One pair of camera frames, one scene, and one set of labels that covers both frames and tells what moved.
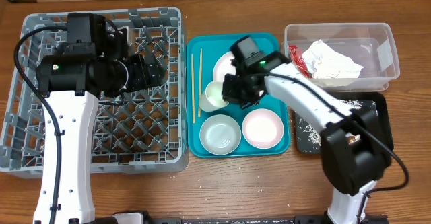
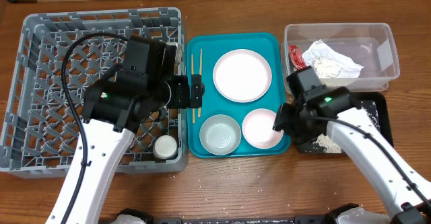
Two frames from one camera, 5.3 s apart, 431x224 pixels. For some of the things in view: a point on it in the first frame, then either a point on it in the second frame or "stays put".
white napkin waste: x=326 y=63 stays put
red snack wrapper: x=296 y=56 stays put
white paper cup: x=212 y=98 to x=164 y=146
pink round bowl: x=262 y=128 stays put
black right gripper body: x=236 y=89 to x=281 y=120
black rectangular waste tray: x=308 y=137 stays put
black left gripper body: x=138 y=77 to x=178 y=96
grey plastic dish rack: x=144 y=130 stays put
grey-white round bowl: x=220 y=134 stays put
